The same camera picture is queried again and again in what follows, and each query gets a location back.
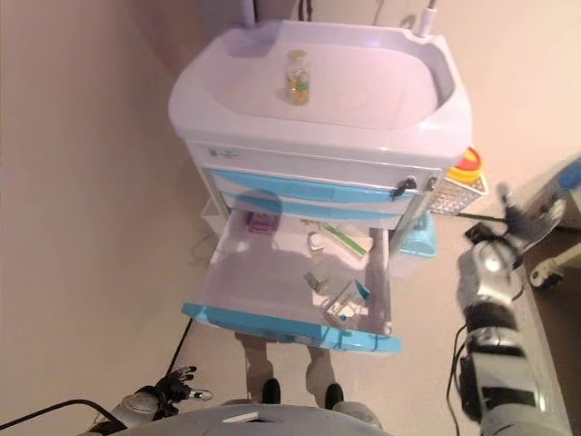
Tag white IV pole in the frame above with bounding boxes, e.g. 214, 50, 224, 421
414, 0, 438, 41

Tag blue bed corner bumper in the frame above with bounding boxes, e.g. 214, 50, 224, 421
555, 160, 581, 188

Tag pink medicine box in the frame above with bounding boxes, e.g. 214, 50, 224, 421
246, 212, 279, 236

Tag blue lidded waste bin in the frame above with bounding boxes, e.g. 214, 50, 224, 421
393, 213, 440, 279

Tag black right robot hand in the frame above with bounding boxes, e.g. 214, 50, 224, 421
496, 181, 569, 249

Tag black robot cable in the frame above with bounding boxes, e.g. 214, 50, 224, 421
0, 399, 120, 436

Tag bed caster wheel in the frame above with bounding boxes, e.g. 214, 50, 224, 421
530, 267, 560, 289

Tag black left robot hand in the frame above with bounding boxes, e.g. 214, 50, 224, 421
155, 364, 214, 408

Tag white side bin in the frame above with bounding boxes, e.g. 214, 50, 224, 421
200, 199, 224, 229

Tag right robot leg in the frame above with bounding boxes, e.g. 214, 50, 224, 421
325, 382, 379, 429

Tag blue fronted medicine drawer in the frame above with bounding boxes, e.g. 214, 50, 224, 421
181, 210, 404, 355

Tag white medical cart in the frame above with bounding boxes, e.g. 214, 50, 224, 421
167, 18, 475, 283

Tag small white medicine bottle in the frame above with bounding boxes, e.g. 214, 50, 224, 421
305, 231, 327, 256

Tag white wire basket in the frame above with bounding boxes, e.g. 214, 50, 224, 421
428, 172, 491, 215

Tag left robot leg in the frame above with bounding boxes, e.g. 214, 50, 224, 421
261, 378, 282, 406

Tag grey robot torso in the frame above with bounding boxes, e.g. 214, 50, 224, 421
112, 403, 388, 436

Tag blue white medicine box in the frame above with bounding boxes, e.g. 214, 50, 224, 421
322, 278, 372, 327

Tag small grey medicine box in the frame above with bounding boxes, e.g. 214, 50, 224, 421
303, 269, 331, 292

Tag yellow sharps container red lid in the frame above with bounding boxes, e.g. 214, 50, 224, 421
446, 146, 484, 183

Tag blue fronted widest drawer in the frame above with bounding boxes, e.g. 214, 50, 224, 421
201, 166, 419, 204

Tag blue fronted closed drawer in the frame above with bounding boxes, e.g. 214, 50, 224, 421
222, 192, 406, 227

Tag white floor cable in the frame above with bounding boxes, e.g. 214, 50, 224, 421
187, 231, 215, 268

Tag clear bottle yellow capsules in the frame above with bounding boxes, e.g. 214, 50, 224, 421
283, 49, 313, 106

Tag robot leg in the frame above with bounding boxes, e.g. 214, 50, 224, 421
325, 382, 379, 429
261, 378, 282, 406

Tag green white medicine box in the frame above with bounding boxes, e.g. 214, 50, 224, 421
320, 222, 377, 262

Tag black cart key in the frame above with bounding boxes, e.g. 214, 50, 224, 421
391, 177, 419, 200

